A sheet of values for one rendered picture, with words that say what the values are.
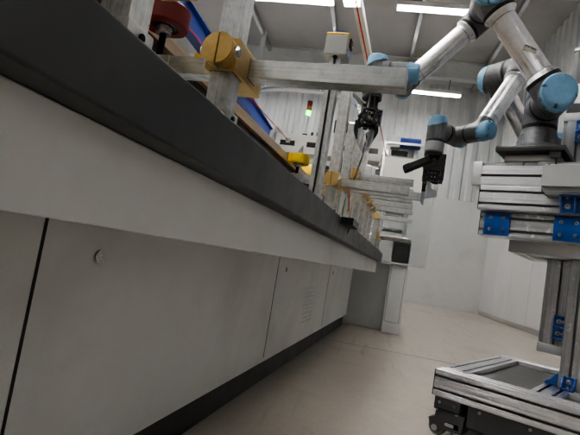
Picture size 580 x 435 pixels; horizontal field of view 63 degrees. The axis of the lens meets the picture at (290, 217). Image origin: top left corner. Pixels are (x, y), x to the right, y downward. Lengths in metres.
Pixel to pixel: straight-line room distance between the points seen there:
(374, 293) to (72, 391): 3.86
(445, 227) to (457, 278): 1.14
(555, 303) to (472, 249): 9.15
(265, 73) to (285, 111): 10.92
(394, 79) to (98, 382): 0.72
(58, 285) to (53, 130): 0.39
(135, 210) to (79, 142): 0.12
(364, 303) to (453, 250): 6.66
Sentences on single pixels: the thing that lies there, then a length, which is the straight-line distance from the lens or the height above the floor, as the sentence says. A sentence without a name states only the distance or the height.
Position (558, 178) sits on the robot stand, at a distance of 1.72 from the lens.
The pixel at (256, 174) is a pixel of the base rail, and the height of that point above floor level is 0.65.
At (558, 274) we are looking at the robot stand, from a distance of 2.04.
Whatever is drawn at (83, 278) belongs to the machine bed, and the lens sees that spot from 0.85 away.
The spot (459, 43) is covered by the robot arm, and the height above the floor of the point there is 1.42.
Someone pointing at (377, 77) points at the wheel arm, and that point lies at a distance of 0.73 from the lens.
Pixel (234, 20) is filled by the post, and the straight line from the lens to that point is 0.78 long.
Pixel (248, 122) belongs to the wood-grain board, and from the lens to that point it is 1.37.
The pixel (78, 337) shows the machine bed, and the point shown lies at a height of 0.33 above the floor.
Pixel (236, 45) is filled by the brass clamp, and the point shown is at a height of 0.81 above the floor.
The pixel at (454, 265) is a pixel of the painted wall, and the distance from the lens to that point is 11.07.
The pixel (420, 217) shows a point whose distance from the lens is 4.45.
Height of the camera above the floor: 0.52
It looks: 5 degrees up
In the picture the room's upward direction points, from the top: 9 degrees clockwise
